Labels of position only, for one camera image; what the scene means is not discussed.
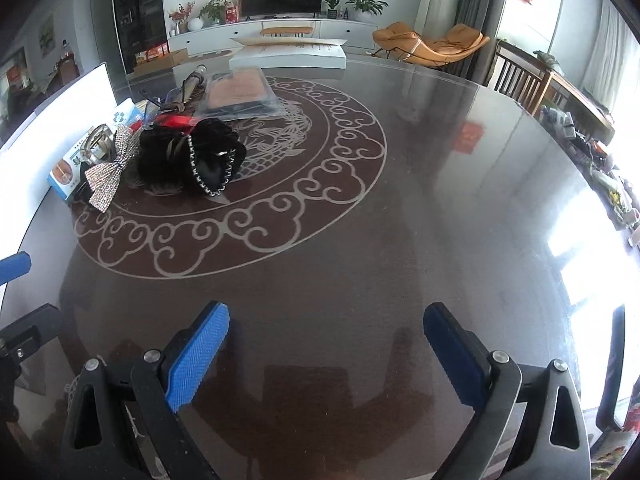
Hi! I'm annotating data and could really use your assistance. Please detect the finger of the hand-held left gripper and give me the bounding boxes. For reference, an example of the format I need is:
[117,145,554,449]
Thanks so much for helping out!
[0,252,32,286]
[0,304,61,423]

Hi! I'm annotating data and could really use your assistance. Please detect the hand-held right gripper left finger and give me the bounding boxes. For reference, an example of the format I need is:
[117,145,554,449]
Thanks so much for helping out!
[60,301,231,480]

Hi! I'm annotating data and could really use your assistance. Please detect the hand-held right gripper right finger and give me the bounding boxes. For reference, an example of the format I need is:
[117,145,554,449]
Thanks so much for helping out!
[422,302,593,480]

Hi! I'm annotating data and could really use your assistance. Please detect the rhinestone bow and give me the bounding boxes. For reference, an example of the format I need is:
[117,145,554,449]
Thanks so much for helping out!
[84,125,142,213]

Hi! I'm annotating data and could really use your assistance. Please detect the clear glass jar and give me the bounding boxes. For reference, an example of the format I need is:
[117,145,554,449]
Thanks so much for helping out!
[82,124,119,166]

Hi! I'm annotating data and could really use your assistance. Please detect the black brown furry hair piece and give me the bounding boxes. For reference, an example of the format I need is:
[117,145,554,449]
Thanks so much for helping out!
[125,127,193,196]

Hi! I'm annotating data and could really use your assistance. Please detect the small blue white box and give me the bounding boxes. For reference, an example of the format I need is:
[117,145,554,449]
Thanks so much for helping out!
[112,99,138,126]

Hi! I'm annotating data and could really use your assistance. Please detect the red item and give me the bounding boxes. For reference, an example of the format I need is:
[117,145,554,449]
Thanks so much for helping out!
[155,112,198,131]

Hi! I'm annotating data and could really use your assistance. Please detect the white board panel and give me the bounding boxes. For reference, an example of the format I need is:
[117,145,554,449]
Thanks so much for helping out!
[0,61,135,311]

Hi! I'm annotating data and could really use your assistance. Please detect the clutter of small things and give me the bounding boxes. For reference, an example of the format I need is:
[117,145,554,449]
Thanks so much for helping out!
[540,100,640,246]

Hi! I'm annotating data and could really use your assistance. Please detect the cardboard box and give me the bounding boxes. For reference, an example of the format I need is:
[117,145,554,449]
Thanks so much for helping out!
[132,47,190,73]

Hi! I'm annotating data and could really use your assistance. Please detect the plastic-wrapped brown package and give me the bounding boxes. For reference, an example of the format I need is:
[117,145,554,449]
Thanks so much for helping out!
[197,67,293,123]

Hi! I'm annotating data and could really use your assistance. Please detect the black display cabinet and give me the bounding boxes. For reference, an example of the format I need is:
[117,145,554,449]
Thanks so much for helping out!
[111,0,168,78]

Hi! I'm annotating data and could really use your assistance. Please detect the wooden chair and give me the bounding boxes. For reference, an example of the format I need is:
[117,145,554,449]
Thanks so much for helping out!
[484,40,548,111]

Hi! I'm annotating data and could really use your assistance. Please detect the wooden side table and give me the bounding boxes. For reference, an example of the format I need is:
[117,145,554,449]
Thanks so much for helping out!
[532,67,616,143]

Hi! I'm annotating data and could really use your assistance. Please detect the red flowers in white vase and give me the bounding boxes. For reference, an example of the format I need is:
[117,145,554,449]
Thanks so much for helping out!
[168,2,204,36]

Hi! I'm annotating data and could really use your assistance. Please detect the flat white box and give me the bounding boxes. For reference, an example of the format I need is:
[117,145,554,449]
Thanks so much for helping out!
[229,35,348,72]

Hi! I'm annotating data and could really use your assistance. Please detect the orange lounge chair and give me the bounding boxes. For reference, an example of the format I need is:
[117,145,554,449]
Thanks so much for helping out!
[372,21,491,68]

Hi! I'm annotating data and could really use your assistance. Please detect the bushy potted plant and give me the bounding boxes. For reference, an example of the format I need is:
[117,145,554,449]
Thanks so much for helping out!
[199,0,228,26]

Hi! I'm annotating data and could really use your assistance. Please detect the wooden bench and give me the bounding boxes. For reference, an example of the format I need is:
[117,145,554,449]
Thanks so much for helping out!
[260,24,315,40]

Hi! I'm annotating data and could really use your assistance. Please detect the white curtain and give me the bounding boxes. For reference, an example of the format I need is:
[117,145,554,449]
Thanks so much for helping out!
[582,0,636,116]

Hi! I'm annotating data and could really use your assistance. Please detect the white television cabinet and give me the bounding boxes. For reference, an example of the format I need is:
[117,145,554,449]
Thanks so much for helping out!
[167,17,381,58]

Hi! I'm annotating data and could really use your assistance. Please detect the grey curtain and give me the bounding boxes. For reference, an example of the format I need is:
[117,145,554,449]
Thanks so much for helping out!
[457,0,506,81]

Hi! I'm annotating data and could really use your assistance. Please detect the large potted plant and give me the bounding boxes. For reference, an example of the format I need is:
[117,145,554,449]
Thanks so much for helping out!
[345,0,390,23]

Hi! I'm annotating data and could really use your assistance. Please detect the wall picture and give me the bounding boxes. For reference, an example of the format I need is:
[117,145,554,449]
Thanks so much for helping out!
[39,14,56,58]

